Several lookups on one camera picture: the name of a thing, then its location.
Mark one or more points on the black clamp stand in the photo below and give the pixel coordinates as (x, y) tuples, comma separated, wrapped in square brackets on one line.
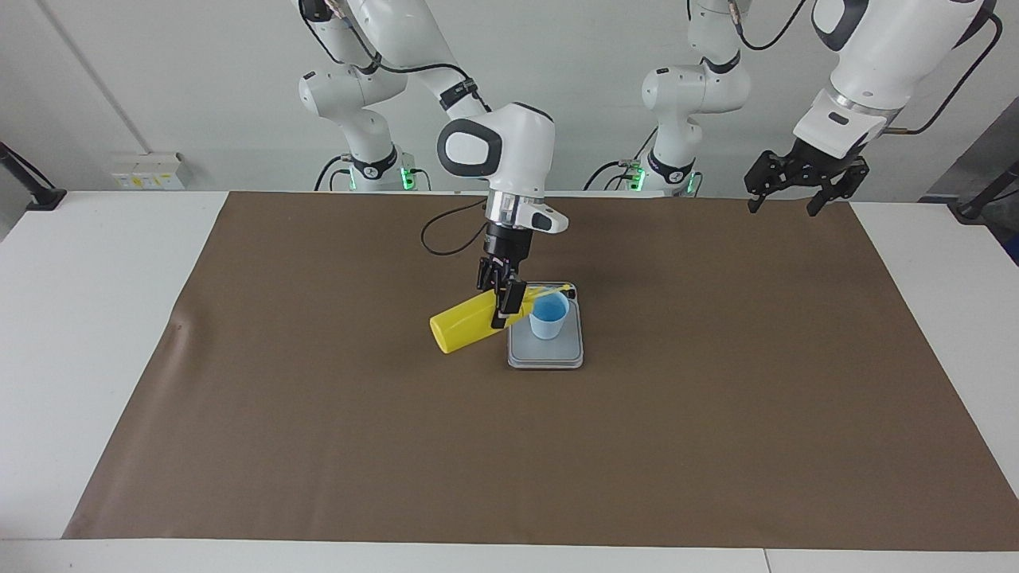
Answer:
[(44, 196), (975, 208)]

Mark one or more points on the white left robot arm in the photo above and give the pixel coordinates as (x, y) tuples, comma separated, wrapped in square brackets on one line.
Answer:
[(884, 64)]

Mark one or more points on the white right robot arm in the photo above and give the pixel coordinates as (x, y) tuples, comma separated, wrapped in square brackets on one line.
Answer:
[(517, 151)]

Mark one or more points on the yellow squeeze bottle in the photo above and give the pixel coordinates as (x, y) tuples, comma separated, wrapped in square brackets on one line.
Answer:
[(462, 326)]

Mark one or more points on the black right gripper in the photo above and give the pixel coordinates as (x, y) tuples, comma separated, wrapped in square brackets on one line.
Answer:
[(508, 247)]

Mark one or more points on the white wall socket box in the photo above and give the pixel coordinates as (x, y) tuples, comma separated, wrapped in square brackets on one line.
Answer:
[(147, 171)]

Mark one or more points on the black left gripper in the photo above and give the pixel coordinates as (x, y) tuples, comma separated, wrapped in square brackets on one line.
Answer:
[(800, 169)]

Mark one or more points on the light blue plastic cup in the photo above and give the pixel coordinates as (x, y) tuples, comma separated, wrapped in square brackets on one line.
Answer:
[(548, 322)]

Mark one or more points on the brown paper table mat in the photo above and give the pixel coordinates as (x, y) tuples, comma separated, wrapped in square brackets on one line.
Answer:
[(509, 454)]

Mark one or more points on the silver digital kitchen scale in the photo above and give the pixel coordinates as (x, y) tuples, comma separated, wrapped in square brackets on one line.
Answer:
[(545, 354)]

